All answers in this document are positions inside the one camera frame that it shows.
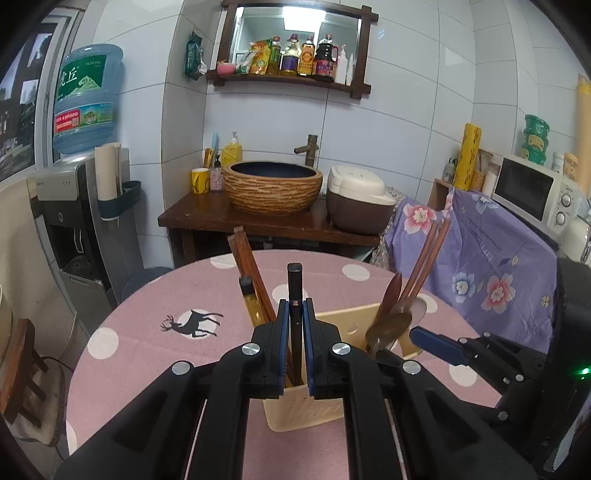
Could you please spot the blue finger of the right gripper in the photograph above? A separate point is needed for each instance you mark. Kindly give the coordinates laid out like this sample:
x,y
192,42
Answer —
x,y
441,346

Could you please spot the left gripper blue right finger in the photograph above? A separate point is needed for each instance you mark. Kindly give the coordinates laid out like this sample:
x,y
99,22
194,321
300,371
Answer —
x,y
309,345

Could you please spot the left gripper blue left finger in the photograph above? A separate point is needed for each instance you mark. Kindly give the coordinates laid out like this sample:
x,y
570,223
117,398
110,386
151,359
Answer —
x,y
283,356

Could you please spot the black chopstick yellow band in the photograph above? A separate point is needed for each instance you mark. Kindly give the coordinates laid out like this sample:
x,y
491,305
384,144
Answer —
x,y
251,301

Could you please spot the translucent plastic spoon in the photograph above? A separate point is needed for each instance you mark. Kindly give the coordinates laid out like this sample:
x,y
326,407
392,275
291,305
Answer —
x,y
410,311

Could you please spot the brown wooden chopstick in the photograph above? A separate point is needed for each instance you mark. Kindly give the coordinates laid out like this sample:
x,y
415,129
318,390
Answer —
x,y
416,270
244,272
251,272
433,251

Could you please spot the wooden handled steel spoon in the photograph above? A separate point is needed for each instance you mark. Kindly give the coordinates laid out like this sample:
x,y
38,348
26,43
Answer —
x,y
390,299

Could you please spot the pink polka dot tablecloth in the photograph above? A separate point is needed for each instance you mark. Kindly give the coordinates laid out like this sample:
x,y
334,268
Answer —
x,y
194,315

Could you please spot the cream perforated utensil holder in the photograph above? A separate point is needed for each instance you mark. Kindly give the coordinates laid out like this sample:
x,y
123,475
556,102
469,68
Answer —
x,y
372,395

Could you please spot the purple floral cloth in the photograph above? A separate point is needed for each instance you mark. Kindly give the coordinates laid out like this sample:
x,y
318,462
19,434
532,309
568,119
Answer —
x,y
492,268

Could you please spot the white brown rice cooker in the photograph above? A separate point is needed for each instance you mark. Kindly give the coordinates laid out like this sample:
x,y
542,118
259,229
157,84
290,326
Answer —
x,y
358,201

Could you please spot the woven basin sink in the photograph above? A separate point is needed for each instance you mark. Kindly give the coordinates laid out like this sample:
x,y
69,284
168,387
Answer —
x,y
271,188

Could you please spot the dark wooden counter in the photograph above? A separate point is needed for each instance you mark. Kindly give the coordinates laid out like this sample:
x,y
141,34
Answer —
x,y
198,227

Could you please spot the white electric kettle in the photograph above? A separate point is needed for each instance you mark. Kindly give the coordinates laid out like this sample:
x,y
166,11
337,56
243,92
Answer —
x,y
576,241

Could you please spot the bamboo faucet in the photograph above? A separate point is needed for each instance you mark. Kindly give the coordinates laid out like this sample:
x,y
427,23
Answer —
x,y
309,150

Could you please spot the yellow mug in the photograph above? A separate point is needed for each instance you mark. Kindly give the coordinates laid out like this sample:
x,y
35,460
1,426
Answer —
x,y
200,179

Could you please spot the yellow soap bottle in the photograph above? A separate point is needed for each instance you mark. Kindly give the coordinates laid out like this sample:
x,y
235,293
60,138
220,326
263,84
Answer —
x,y
232,153

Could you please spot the white microwave oven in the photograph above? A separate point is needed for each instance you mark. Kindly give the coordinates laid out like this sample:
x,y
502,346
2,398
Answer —
x,y
546,200

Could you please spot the water dispenser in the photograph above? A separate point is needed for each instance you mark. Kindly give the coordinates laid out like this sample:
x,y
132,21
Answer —
x,y
94,241

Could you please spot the yellow roll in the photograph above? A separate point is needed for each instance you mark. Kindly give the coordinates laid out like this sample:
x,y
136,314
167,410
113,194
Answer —
x,y
467,157

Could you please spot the green stacked cups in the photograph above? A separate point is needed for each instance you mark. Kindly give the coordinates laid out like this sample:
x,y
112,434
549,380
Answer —
x,y
536,139

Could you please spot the orange oil bottle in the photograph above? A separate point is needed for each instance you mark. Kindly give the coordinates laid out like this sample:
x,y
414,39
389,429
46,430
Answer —
x,y
306,65

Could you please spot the dark soy sauce bottle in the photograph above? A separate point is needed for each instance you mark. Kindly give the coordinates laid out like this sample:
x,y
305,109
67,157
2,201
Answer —
x,y
326,59

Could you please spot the green hanging packet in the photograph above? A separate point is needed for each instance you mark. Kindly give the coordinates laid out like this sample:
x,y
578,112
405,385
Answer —
x,y
194,66

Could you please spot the wooden framed mirror shelf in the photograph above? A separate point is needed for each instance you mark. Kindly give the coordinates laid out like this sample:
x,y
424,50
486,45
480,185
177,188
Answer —
x,y
261,41

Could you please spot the wooden stool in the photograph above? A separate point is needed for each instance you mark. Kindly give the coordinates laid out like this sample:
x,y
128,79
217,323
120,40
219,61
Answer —
x,y
21,364

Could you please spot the blue water jug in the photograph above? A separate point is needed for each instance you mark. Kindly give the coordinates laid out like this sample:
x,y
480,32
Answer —
x,y
84,108

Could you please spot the tall beige roll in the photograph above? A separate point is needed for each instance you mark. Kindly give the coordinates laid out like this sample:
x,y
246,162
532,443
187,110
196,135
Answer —
x,y
583,124

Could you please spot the window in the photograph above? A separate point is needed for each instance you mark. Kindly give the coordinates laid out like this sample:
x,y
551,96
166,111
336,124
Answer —
x,y
27,95

